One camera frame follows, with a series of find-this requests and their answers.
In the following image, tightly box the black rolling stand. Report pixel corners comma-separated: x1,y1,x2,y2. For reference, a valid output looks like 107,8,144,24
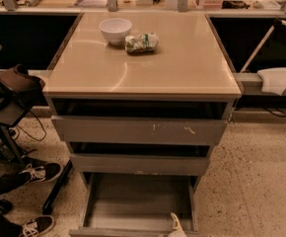
0,42,73,216

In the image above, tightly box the grey top drawer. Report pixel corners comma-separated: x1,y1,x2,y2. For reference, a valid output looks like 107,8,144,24
51,116,227,145

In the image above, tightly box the grey drawer cabinet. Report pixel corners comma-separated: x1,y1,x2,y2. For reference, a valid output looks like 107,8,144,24
42,11,243,196

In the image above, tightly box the green white snack bag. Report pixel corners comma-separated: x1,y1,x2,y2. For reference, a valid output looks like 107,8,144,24
125,33,159,53

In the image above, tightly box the black sneaker upper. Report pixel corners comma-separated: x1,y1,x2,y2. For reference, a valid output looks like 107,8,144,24
20,163,63,184

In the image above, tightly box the white dustpan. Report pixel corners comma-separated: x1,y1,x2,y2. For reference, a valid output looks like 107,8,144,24
257,67,286,96

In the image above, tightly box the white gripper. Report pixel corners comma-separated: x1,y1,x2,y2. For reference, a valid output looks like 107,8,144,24
167,212,187,237

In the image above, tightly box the brown VR headset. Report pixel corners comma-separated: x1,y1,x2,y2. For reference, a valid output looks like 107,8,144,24
0,64,44,105

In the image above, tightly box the grey drawer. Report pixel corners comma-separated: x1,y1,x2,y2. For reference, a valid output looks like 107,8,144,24
70,154,209,176
69,174,200,237
51,116,227,145

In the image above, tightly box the grey bottom drawer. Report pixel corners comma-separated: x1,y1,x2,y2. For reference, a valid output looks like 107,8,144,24
69,174,200,237

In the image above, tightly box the black sneaker lower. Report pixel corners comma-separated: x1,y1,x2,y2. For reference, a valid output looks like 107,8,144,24
19,215,55,237

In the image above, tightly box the white broom handle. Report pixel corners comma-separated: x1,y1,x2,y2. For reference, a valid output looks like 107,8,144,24
240,18,286,73

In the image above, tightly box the white bowl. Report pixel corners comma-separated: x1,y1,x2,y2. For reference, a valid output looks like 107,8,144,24
99,18,132,45

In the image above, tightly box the black sneaker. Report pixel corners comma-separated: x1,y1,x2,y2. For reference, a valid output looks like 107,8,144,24
20,163,63,184
19,215,55,237

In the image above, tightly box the grey middle drawer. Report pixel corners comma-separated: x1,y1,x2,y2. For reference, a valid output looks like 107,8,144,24
70,154,209,176

